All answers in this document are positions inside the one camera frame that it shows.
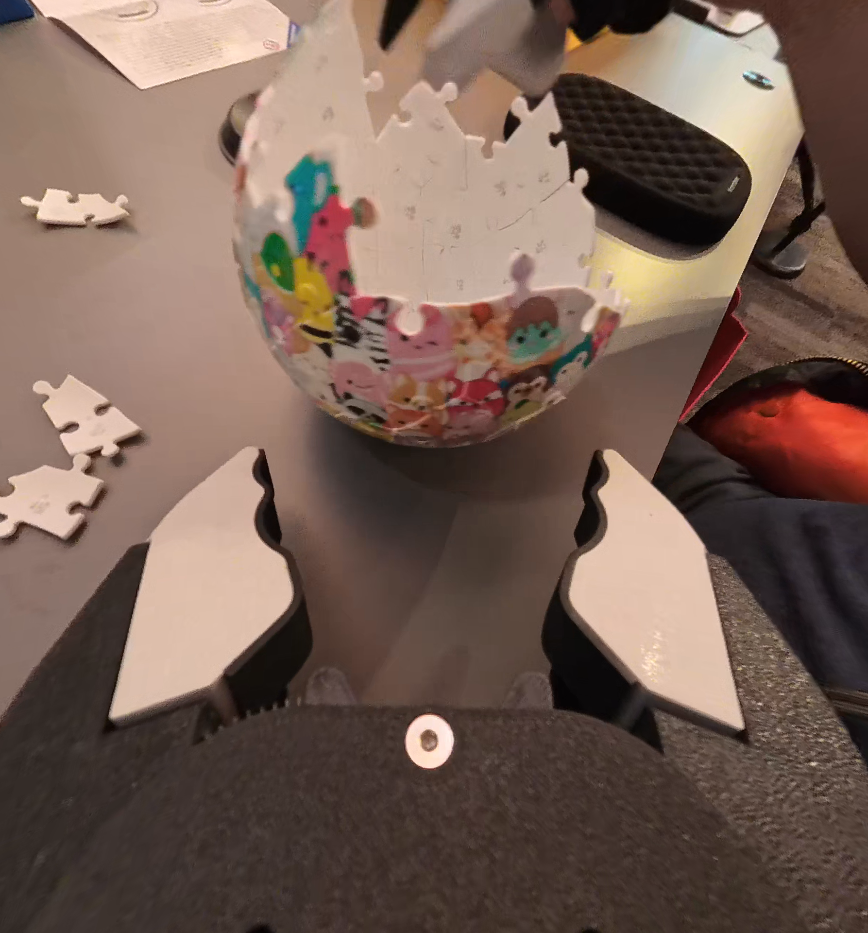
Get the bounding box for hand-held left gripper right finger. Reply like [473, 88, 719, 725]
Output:
[542, 448, 748, 737]

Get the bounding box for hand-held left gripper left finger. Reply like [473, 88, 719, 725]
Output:
[107, 446, 312, 730]

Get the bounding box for half-built puzzle ball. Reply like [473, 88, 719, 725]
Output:
[232, 0, 633, 449]

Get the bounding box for black puzzle ball stand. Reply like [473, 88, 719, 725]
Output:
[217, 93, 261, 166]

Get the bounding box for person's right forearm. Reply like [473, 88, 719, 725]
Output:
[758, 0, 868, 311]

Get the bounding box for white puzzle piece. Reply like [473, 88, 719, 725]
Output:
[32, 373, 144, 460]
[0, 452, 107, 542]

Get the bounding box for joined white puzzle pieces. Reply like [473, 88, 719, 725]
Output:
[20, 187, 131, 229]

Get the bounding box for person's dark blue clothing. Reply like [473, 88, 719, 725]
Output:
[651, 425, 868, 828]

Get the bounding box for folded instruction sheet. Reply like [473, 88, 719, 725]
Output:
[32, 0, 305, 91]

